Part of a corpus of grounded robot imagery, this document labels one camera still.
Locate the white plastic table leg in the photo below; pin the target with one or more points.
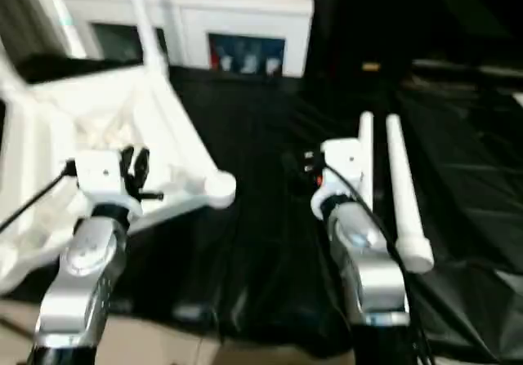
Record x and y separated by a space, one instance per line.
147 34
402 177
366 157
10 71

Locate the white plastic table top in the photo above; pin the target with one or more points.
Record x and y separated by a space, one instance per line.
49 136

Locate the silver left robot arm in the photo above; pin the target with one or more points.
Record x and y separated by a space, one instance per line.
86 259

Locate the black work surface mat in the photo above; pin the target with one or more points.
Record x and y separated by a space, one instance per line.
265 238

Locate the small yellow label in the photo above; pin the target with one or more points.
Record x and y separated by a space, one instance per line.
370 66

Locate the white and turquoise rack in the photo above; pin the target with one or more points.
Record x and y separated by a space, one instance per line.
71 34

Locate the white glass-door cabinet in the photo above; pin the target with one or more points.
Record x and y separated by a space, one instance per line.
245 14

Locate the grey curtain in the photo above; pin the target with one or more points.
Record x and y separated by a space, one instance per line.
24 10

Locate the black metal bar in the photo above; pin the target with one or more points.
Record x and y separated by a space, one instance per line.
470 69

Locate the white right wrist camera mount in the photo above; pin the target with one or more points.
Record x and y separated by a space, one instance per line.
343 161

